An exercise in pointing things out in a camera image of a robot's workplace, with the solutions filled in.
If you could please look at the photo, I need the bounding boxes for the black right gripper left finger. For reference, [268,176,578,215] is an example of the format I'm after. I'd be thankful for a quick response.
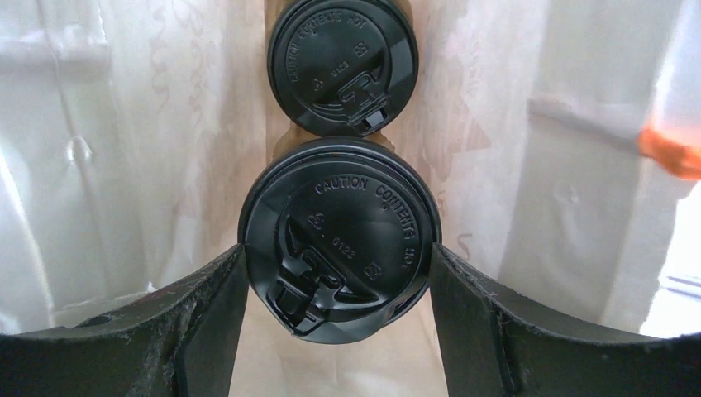
[1,246,248,396]

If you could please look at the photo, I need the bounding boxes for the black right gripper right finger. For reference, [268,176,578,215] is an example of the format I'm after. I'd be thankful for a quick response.
[430,244,700,396]

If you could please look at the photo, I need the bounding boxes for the paper takeout bag orange handles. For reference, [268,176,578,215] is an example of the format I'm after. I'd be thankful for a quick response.
[1,1,700,396]

